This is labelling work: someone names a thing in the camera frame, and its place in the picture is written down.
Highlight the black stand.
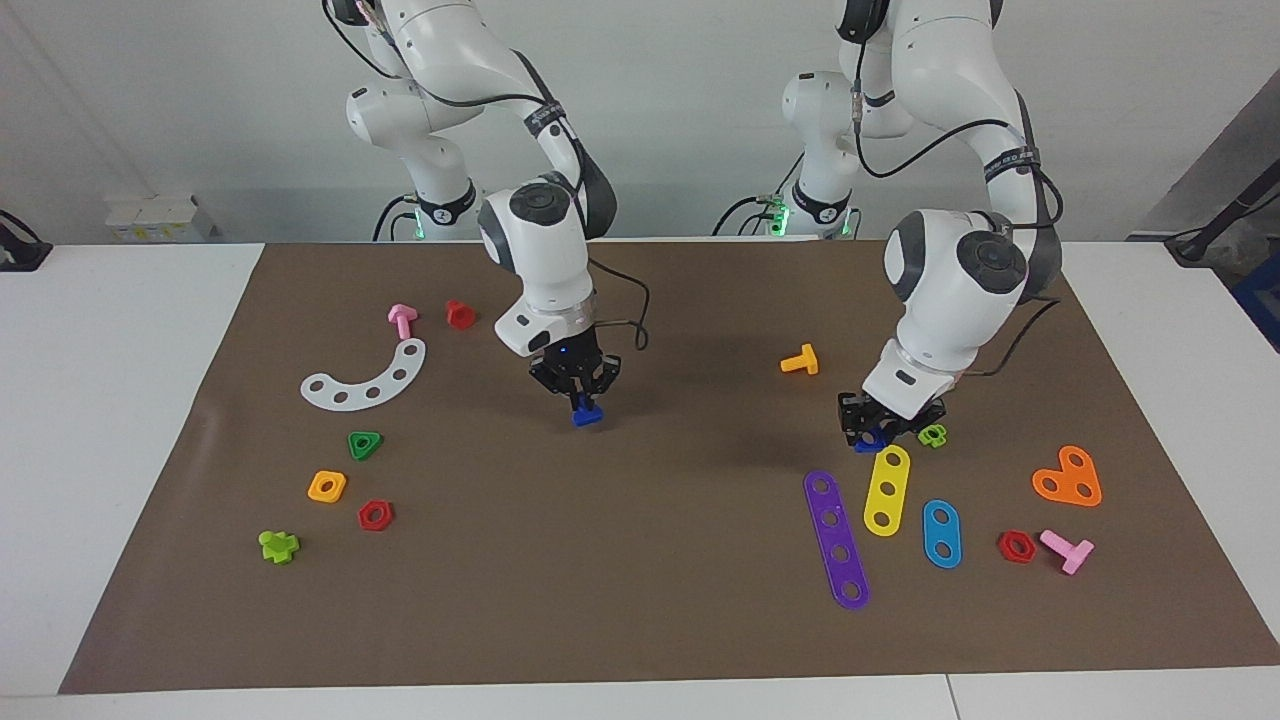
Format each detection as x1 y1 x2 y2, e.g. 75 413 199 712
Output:
1165 175 1280 263

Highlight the white box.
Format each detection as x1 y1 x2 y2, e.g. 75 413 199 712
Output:
105 195 216 244

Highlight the black base cable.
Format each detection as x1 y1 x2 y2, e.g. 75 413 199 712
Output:
373 193 419 242
712 193 801 239

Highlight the brown table mat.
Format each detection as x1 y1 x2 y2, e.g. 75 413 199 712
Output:
58 238 1280 695

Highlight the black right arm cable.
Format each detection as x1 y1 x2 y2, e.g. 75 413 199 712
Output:
322 0 653 351

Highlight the yellow three-hole plate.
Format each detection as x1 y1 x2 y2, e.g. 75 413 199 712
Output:
863 444 912 538

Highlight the blue crate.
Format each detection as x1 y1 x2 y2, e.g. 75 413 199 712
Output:
1230 250 1280 353

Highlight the white curved perforated plate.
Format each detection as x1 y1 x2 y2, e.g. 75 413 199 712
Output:
300 338 428 412

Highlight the purple four-hole plate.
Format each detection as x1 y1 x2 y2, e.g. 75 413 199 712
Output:
803 470 871 611

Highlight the black clamp device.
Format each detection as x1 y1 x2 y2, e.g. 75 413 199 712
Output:
0 210 53 273

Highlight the blue two-hole plate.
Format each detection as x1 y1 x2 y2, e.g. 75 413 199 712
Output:
922 499 963 570

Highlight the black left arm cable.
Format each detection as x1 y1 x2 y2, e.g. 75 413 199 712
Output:
848 0 1066 381

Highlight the orange heart-shaped plate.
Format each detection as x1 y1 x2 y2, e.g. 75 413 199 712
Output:
1031 445 1103 509

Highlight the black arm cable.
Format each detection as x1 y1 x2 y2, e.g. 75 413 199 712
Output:
848 0 1066 381
322 0 653 351

